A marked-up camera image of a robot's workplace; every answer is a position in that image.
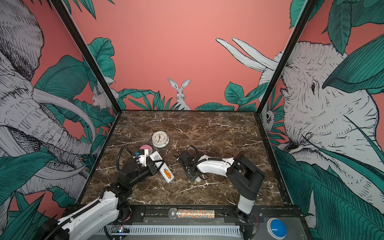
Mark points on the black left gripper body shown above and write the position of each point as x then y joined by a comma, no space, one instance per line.
142,174

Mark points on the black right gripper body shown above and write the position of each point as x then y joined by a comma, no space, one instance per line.
190,176

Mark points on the white remote control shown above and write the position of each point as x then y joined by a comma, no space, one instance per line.
162,166

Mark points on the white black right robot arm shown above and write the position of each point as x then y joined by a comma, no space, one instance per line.
244,175

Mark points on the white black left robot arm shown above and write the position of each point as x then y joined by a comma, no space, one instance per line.
112,205

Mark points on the pink white round container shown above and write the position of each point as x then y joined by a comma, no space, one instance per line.
147,147

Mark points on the white round alarm clock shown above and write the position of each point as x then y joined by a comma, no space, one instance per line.
160,139

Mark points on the small green circuit board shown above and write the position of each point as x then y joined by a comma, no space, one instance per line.
120,230

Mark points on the glitter tube with ball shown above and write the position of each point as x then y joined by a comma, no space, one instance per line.
175,213

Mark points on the blue push button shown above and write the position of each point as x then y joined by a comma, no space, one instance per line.
276,228

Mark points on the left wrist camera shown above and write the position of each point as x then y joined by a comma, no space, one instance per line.
141,157

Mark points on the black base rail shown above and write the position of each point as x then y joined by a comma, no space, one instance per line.
230,213

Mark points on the white slotted cable duct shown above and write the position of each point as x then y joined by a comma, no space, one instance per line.
153,230

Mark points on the black left frame post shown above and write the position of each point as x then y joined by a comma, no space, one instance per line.
66,18

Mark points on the black frame post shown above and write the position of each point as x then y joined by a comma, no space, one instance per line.
298,29
66,18

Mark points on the black right frame post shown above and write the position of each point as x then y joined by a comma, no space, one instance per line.
298,29

